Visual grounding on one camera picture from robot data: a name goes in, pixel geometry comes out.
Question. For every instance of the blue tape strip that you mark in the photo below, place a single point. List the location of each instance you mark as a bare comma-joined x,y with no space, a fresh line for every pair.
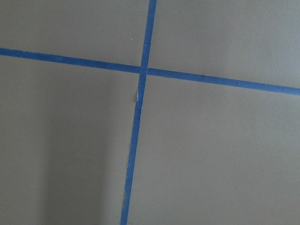
135,140
70,61

